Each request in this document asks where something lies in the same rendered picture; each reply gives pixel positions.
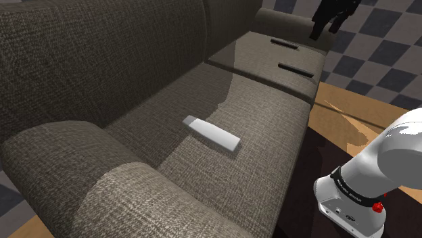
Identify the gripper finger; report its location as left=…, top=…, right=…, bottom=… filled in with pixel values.
left=328, top=16, right=348, bottom=34
left=309, top=18, right=327, bottom=41

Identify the black remote control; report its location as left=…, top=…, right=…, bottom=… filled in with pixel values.
left=277, top=62, right=315, bottom=79
left=270, top=37, right=300, bottom=51

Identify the white remote control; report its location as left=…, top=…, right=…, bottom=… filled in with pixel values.
left=182, top=114, right=241, bottom=153

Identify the brown fabric sofa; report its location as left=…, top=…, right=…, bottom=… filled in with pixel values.
left=0, top=0, right=335, bottom=238

